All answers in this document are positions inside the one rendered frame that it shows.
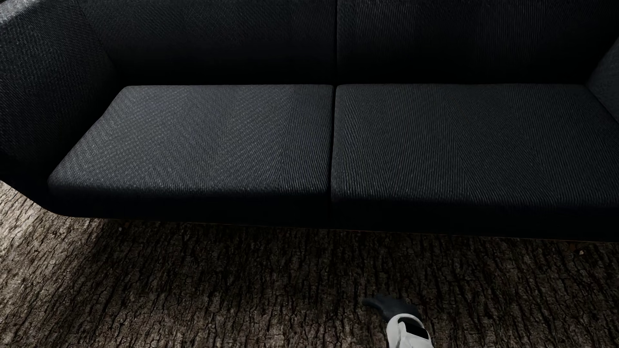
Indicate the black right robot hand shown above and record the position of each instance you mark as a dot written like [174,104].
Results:
[391,307]

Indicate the dark grey sofa seat cushion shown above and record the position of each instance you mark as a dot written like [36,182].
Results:
[203,140]
[474,145]

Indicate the dark grey sofa back cushion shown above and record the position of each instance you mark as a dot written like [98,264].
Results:
[217,38]
[464,38]

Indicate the dark grey fabric sofa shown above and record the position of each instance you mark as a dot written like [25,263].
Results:
[43,96]

